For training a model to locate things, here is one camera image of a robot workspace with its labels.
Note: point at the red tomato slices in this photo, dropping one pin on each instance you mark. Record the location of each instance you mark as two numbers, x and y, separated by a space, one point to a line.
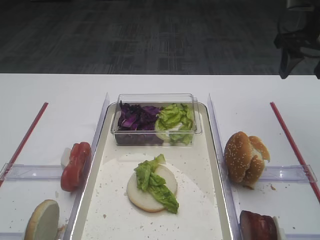
72 174

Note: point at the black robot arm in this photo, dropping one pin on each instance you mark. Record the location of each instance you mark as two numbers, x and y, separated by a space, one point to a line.
298 34

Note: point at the clear cross rail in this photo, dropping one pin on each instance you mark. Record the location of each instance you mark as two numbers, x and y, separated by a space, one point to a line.
21 172
291 174

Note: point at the purple cabbage shreds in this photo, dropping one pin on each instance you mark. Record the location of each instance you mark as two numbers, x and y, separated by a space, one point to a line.
135 117

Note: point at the clear right cross rail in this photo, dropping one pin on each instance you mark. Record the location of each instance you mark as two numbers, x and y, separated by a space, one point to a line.
291 174

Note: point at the green lettuce leaf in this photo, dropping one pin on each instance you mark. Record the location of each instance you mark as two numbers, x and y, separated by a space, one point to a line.
150 181

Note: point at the clear lower right rail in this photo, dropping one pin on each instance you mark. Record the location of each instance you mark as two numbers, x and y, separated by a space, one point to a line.
301 236

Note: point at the red strip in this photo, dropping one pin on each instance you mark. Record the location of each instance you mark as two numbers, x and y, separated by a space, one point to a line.
22 143
296 151

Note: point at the right red strip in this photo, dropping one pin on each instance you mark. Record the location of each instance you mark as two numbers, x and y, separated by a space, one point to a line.
296 151

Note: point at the clear right long divider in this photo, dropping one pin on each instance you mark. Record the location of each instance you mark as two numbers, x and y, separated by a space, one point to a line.
232 218

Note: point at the metal baking tray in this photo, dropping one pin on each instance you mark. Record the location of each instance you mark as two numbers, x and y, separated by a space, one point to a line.
106 212

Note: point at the clear left long divider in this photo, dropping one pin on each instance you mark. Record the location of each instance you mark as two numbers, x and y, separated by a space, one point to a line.
97 135

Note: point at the white tomato holder block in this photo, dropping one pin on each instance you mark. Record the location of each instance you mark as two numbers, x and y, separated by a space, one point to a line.
65 158

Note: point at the upright bun half left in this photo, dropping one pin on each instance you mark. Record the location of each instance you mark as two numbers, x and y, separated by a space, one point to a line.
43 223

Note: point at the clear long divider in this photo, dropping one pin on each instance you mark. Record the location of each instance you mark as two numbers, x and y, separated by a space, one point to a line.
97 135
232 218

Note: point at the clear lower left rail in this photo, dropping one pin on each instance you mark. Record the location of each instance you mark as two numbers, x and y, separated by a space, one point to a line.
11 236

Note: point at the clear left cross rail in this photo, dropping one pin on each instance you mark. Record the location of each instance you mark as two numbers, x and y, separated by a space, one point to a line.
21 172

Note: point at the left red strip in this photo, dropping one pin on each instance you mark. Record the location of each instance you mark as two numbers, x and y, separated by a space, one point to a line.
22 143

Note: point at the white patty holder block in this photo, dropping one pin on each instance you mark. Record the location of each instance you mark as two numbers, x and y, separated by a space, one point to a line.
280 231

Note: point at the dark meat patties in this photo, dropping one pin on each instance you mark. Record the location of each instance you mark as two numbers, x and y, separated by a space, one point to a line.
257 227

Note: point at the green lettuce pile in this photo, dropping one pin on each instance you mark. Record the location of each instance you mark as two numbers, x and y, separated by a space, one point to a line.
172 123

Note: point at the bottom bun slice on tray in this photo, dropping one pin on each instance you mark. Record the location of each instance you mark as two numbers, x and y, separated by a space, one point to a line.
145 200

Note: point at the sesame bun tops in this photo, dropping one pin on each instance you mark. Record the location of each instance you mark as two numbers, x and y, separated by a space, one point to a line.
245 158

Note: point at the clear plastic salad container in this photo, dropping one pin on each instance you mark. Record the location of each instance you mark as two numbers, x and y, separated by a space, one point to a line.
159 100

